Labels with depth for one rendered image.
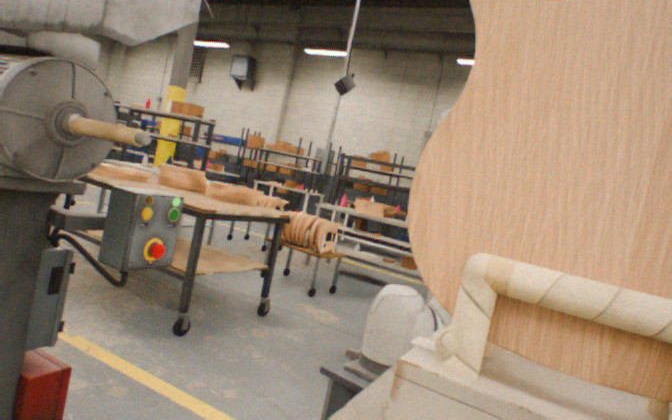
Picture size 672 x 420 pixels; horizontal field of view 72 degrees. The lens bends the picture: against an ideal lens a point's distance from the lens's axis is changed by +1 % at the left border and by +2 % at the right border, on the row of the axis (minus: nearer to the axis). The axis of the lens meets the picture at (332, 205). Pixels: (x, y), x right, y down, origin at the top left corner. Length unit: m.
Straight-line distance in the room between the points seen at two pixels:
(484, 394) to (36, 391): 1.20
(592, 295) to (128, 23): 0.71
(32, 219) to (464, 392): 1.07
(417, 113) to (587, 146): 12.00
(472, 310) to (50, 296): 1.17
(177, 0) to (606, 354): 0.78
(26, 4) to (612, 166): 0.88
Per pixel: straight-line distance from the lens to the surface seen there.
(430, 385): 0.44
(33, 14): 0.95
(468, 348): 0.43
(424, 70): 12.69
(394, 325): 1.37
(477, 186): 0.46
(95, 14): 0.82
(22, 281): 1.32
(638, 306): 0.42
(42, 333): 1.45
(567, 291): 0.42
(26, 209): 1.27
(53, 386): 1.47
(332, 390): 1.45
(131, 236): 1.23
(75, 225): 1.26
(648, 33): 0.48
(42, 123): 1.07
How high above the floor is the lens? 1.25
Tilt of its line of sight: 3 degrees down
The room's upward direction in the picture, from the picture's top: 12 degrees clockwise
